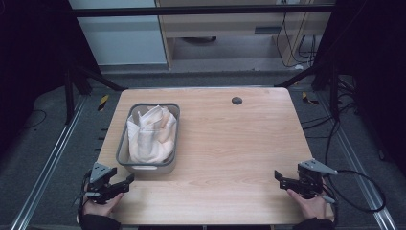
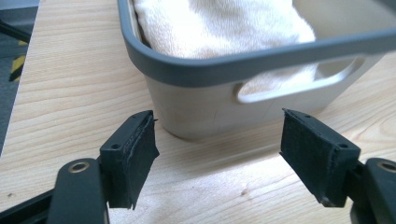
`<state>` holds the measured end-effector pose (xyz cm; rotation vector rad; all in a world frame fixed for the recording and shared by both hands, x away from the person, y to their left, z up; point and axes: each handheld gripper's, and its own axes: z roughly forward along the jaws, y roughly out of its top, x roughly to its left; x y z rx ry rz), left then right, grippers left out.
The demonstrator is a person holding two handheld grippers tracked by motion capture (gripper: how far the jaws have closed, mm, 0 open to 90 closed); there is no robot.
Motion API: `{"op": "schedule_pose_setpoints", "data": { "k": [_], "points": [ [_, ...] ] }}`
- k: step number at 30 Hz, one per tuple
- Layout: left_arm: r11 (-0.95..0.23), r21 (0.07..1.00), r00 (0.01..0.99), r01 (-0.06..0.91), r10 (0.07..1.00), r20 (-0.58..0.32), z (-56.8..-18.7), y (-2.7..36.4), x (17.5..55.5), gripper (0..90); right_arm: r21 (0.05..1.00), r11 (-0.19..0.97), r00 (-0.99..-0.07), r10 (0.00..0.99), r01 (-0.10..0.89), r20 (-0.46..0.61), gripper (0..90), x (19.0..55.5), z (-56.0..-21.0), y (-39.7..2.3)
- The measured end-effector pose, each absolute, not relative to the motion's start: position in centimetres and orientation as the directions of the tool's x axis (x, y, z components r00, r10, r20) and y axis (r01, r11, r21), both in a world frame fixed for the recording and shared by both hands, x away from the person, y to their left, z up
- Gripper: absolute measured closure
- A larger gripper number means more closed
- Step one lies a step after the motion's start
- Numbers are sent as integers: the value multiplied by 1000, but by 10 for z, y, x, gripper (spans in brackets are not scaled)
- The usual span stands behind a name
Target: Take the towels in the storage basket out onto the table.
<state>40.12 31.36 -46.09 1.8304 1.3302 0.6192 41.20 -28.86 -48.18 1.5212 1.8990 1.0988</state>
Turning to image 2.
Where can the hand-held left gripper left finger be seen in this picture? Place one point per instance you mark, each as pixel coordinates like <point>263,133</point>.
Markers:
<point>129,165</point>

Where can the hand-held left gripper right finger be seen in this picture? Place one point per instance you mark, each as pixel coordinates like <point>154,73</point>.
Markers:
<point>314,155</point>

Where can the white basket with grey rim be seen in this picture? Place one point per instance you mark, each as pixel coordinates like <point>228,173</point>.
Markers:
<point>218,93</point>

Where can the white fluffy towel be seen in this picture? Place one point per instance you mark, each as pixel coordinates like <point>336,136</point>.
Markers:
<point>218,28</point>

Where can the black and yellow floor tape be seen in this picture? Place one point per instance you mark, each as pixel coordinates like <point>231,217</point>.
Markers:
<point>17,67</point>

